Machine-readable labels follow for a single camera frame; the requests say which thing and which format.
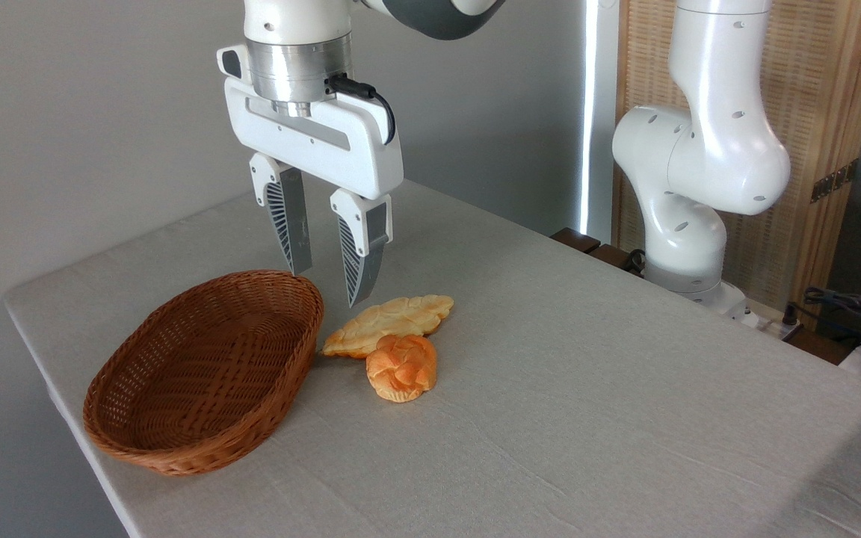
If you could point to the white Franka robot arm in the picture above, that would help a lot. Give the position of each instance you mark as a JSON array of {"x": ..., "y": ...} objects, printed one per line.
[{"x": 714, "y": 149}]

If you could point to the grey tablecloth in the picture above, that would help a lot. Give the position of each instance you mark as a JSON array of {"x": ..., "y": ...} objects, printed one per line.
[{"x": 587, "y": 418}]

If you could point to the metal screen hinge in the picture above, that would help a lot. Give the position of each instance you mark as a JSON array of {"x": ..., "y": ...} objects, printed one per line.
[{"x": 834, "y": 181}]

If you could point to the brown wicker basket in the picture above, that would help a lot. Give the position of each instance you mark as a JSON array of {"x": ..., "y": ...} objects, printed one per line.
[{"x": 206, "y": 373}]

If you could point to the wooden rattan folding screen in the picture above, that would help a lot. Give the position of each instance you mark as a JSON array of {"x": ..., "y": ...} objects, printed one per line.
[{"x": 819, "y": 75}]

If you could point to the flat leaf-shaped bread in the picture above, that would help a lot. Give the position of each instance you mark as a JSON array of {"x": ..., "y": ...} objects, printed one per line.
[{"x": 393, "y": 317}]

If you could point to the round knotted bread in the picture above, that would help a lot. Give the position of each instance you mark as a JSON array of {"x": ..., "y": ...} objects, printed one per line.
[{"x": 400, "y": 370}]

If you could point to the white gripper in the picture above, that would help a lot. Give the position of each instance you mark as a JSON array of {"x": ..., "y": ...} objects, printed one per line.
[{"x": 341, "y": 146}]

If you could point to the dark wooden furniture edge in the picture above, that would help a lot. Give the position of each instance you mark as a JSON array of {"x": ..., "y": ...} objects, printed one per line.
[{"x": 580, "y": 240}]

